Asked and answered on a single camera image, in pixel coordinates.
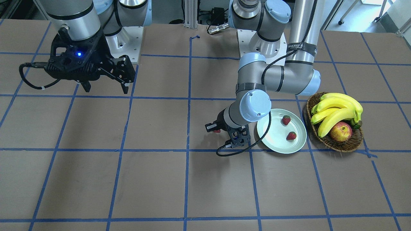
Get yellow banana bunch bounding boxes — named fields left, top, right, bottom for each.
left=307, top=92, right=363, bottom=138

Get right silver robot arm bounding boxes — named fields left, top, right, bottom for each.
left=19, top=0, right=152, bottom=94

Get red apple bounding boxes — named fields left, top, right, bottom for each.
left=329, top=122, right=353, bottom=142

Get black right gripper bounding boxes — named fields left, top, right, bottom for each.
left=45, top=27, right=136, bottom=94

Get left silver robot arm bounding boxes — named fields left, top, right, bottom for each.
left=205, top=0, right=324, bottom=132

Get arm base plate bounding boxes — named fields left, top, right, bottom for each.
left=105, top=26, right=145, bottom=64
left=237, top=30, right=287, bottom=67

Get strawberry plate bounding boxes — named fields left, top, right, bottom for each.
left=286, top=131, right=297, bottom=141

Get light green plate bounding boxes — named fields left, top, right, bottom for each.
left=262, top=108, right=307, bottom=154

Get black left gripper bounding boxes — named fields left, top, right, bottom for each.
left=205, top=109, right=232, bottom=133

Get wicker fruit basket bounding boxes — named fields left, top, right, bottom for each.
left=303, top=92, right=364, bottom=152

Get aluminium frame post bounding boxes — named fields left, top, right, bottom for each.
left=182, top=0, right=199, bottom=30

